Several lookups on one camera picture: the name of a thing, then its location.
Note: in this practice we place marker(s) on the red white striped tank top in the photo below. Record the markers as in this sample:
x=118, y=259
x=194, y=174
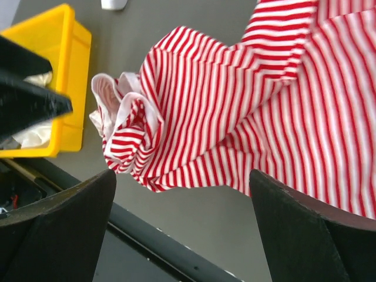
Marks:
x=295, y=98

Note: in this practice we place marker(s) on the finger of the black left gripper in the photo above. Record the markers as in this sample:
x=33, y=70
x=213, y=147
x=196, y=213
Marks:
x=24, y=104

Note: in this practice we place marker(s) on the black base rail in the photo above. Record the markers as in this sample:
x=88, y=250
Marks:
x=150, y=254

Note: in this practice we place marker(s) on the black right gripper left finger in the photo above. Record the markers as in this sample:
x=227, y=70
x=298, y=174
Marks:
x=58, y=238

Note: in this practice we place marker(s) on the yellow plastic bin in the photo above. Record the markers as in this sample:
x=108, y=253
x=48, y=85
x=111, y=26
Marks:
x=57, y=36

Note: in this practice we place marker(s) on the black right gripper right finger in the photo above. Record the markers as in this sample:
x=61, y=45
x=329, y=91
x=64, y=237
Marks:
x=305, y=239

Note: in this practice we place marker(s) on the cream white cloth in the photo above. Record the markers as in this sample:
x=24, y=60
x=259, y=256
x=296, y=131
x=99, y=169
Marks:
x=38, y=135

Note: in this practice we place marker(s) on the white metal clothes rack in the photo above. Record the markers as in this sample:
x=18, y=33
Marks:
x=113, y=5

